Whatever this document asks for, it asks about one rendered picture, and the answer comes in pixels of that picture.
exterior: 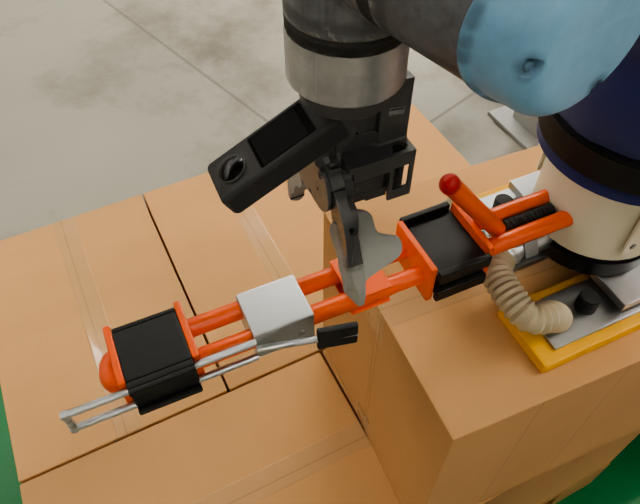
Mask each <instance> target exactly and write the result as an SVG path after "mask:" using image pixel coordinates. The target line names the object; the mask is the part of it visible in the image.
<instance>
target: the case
mask: <svg viewBox="0 0 640 504"><path fill-rule="evenodd" d="M542 153H543V151H542V148H541V146H540V145H538V146H535V147H532V148H528V149H525V150H522V151H518V152H515V153H512V154H508V155H505V156H502V157H499V158H495V159H492V160H489V161H485V162H482V163H479V164H476V165H472V166H469V167H466V168H462V169H459V170H456V171H453V172H449V173H454V174H456V175H457V176H458V177H459V178H460V180H461V181H462V182H463V183H464V184H465V185H466V186H467V187H468V188H469V189H470V190H471V191H472V192H473V193H474V194H475V195H478V194H480V193H483V192H486V191H489V190H492V189H495V188H497V187H500V186H503V185H506V184H509V183H510V181H511V180H514V179H517V178H520V177H522V176H525V175H528V174H531V173H534V172H537V171H539V170H537V166H538V163H539V161H540V158H541V155H542ZM443 175H445V174H443ZM443 175H439V176H436V177H433V178H429V179H426V180H423V181H420V182H416V183H413V184H411V188H410V193H409V194H406V195H403V196H400V197H397V198H394V199H391V200H388V201H387V200H386V192H385V195H382V196H379V197H376V198H373V199H370V200H367V201H365V200H362V201H359V202H356V203H355V205H356V208H357V209H364V210H366V211H368V212H369V213H370V214H371V215H372V217H373V221H374V224H375V228H376V230H377V231H378V232H379V233H383V234H390V235H396V228H397V222H399V219H400V218H401V217H403V216H406V215H409V214H412V213H415V212H417V211H420V210H423V209H426V208H429V207H432V206H434V205H437V204H440V203H441V202H442V201H444V200H447V199H448V198H449V197H448V196H447V195H445V194H443V193H442V192H441V191H440V189H439V180H440V178H441V177H442V176H443ZM580 274H583V273H579V272H576V271H573V270H570V269H568V268H566V267H564V266H561V265H559V264H558V263H556V262H554V261H553V260H551V259H550V258H548V259H546V260H543V261H541V262H538V263H536V264H533V265H531V266H528V267H526V268H523V269H521V270H518V271H516V272H515V276H517V278H518V279H517V280H518V281H520V282H521V284H520V285H521V286H524V291H527V292H528V295H527V296H530V295H532V294H535V293H537V292H539V291H542V290H544V289H547V288H549V287H551V286H554V285H556V284H559V283H561V282H563V281H566V280H568V279H571V278H573V277H576V276H578V275H580ZM433 294H434V293H433V292H432V296H431V299H430V300H427V301H426V300H425V299H424V298H423V296H422V295H421V293H420V292H419V290H418V289H417V287H416V286H414V287H411V288H409V289H406V290H403V291H401V292H398V293H396V294H393V295H391V296H389V298H390V301H388V302H386V303H383V304H381V305H378V306H375V307H373V308H370V309H368V310H365V311H363V312H360V313H358V314H355V315H351V313H350V312H347V313H344V314H342V315H339V316H336V317H334V318H331V319H329V320H326V321H324V322H323V327H327V326H332V325H338V324H343V323H349V322H355V321H357V323H358V338H357V342H356V343H351V344H345V345H340V346H335V347H329V348H326V350H327V352H328V354H329V356H330V358H331V361H332V363H333V365H334V367H335V369H336V371H337V373H338V375H339V377H340V379H341V382H342V384H343V386H344V388H345V390H346V392H347V394H348V396H349V398H350V400H351V403H352V405H353V407H354V409H355V411H356V413H357V415H358V417H359V419H360V421H361V424H362V426H363V428H364V430H365V432H366V434H367V436H368V438H369V440H370V442H371V445H372V447H373V449H374V451H375V453H376V455H377V457H378V459H379V461H380V463H381V466H382V468H383V470H384V472H385V474H386V476H387V478H388V480H389V482H390V484H391V487H392V489H393V491H394V493H395V495H396V497H397V499H398V501H399V503H400V504H477V503H480V502H482V501H484V500H486V499H488V498H490V497H493V496H495V495H497V494H499V493H501V492H504V491H506V490H508V489H510V488H512V487H515V486H517V485H519V484H521V483H523V482H525V481H528V480H530V479H532V478H534V477H536V476H539V475H541V474H543V473H545V472H547V471H550V470H552V469H554V468H556V467H558V466H561V465H563V464H565V463H567V462H569V461H571V460H574V459H576V458H578V457H580V456H582V455H585V454H587V453H589V452H591V451H593V450H596V449H598V448H600V447H602V446H604V445H606V444H609V443H611V442H613V441H615V440H617V439H620V438H622V437H624V436H626V435H628V434H631V433H633V432H635V431H637V430H639V429H640V329H639V330H637V331H634V332H632V333H630V334H628V335H626V336H623V337H621V338H619V339H617V340H615V341H613V342H610V343H608V344H606V345H604V346H602V347H599V348H597V349H595V350H593V351H591V352H589V353H586V354H584V355H582V356H580V357H578V358H575V359H573V360H571V361H569V362H567V363H565V364H562V365H560V366H558V367H556V368H554V369H551V370H549V371H547V372H545V373H541V372H540V371H539V370H538V368H537V367H536V366H535V364H534V363H533V362H532V360H531V359H530V358H529V356H528V355H527V354H526V352H525V351H524V350H523V349H522V347H521V346H520V345H519V343H518V342H517V341H516V339H515V338H514V337H513V335H512V334H511V333H510V331H509V330H508V329H507V327H506V326H505V325H504V323H503V322H502V321H501V319H500V318H499V317H498V311H499V306H497V305H495V300H492V299H491V295H490V294H489V293H488V292H487V288H486V287H484V283H482V284H479V285H477V286H474V287H472V288H469V289H467V290H464V291H462V292H459V293H457V294H454V295H452V296H449V297H447V298H444V299H442V300H439V301H437V302H436V301H435V300H434V299H433Z"/></svg>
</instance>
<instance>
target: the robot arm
mask: <svg viewBox="0 0 640 504"><path fill-rule="evenodd" d="M282 8H283V33H284V53H285V73H286V77H287V80H288V82H289V84H290V85H291V87H292V88H293V89H294V90H295V91H296V92H297V93H299V97H300V99H298V100H297V101H296V102H294V103H293V104H291V105H290V106H289V107H287V108H286V109H284V110H283V111H282V112H280V113H279V114H278V115H276V116H275V117H273V118H272V119H271V120H269V121H268V122H267V123H265V124H264V125H262V126H261V127H260V128H258V129H257V130H255V131H254V132H253V133H251V134H250V135H249V136H247V137H246V138H244V139H243V140H242V141H240V142H239V143H238V144H236V145H235V146H233V147H232V148H231V149H229V150H228V151H227V152H225V153H224V154H222V155H221V156H220V157H218V158H217V159H215V160H214V161H213V162H211V163H210V164H209V165H208V173H209V175H210V177H211V180H212V182H213V184H214V186H215V189H216V191H217V193H218V195H219V197H220V200H221V202H222V203H223V204H224V205H225V206H226V207H227V208H229V209H230V210H231V211H232V212H234V213H241V212H243V211H244V210H245V209H247V208H248V207H250V206H251V205H253V204H254V203H255V202H257V201H258V200H260V199H261V198H262V197H264V196H265V195H267V194H268V193H270V192H271V191H272V190H274V189H275V188H277V187H278V186H280V185H281V184H282V183H284V182H285V181H287V183H288V195H289V198H290V200H293V201H297V200H300V199H302V197H303V196H304V195H305V194H304V193H305V190H306V189H308V191H309V192H310V194H311V196H312V197H313V199H314V200H315V202H316V204H317V205H318V207H319V208H320V209H321V211H323V212H327V211H331V218H332V220H333V222H332V223H331V225H330V227H329V232H330V236H331V240H332V243H333V246H334V248H335V251H336V255H337V259H338V268H339V271H340V274H341V278H342V282H343V291H344V293H345V294H346V295H347V296H348V297H349V298H350V299H351V300H352V301H353V302H354V303H355V304H356V305H357V306H362V305H364V304H365V298H366V281H367V280H368V278H370V277H371V276H372V275H374V274H375V273H377V272H378V271H380V270H381V269H383V268H384V267H386V266H387V265H389V264H390V263H391V262H393V261H394V260H396V259H397V258H398V257H399V256H400V254H401V252H402V242H401V240H400V238H399V237H398V236H396V235H390V234H383V233H379V232H378V231H377V230H376V228H375V224H374V221H373V217H372V215H371V214H370V213H369V212H368V211H366V210H364V209H357V208H356V205H355V203H356V202H359V201H362V200H365V201H367V200H370V199H373V198H376V197H379V196H382V195H385V192H386V200H387V201H388V200H391V199H394V198H397V197H400V196H403V195H406V194H409V193H410V188H411V182H412V176H413V169H414V163H415V157H416V151H417V149H416V148H415V147H414V145H413V144H412V143H411V142H410V140H409V139H408V137H407V130H408V123H409V116H410V109H411V102H412V95H413V88H414V81H415V76H414V75H413V74H412V73H411V72H410V71H408V70H407V67H408V59H409V51H410V48H411V49H413V50H415V51H416V52H418V53H419V54H421V55H423V56H424V57H426V58H427V59H429V60H431V61H432V62H434V63H435V64H437V65H439V66H440V67H442V68H443V69H445V70H447V71H448V72H450V73H451V74H453V75H455V76H456V77H458V78H459V79H461V80H463V81H464V82H465V84H466V85H467V86H468V87H469V88H470V89H471V90H472V91H473V92H474V93H476V94H477V95H479V96H481V97H482V98H485V99H487V100H489V101H492V102H496V103H501V104H503V105H505V106H506V107H508V108H510V109H512V110H514V111H515V112H517V113H520V114H523V115H527V116H534V117H540V116H548V115H552V114H555V113H558V112H561V111H563V110H565V109H567V108H569V107H571V106H573V105H575V104H576V103H578V102H579V101H581V100H582V99H584V98H585V97H586V96H587V95H589V93H590V91H591V89H593V88H594V87H595V85H596V84H597V83H601V82H603V81H604V80H605V79H606V78H607V77H608V76H609V75H610V74H611V73H612V72H613V71H614V69H615V68H616V67H617V66H618V65H619V64H620V62H621V61H622V60H623V59H624V57H625V56H626V55H627V53H628V52H629V50H630V49H631V47H632V46H633V45H634V43H635V41H636V40H637V38H638V37H639V35H640V0H282ZM407 164H409V166H408V173H407V179H406V183H405V184H402V178H403V171H404V165H407Z"/></svg>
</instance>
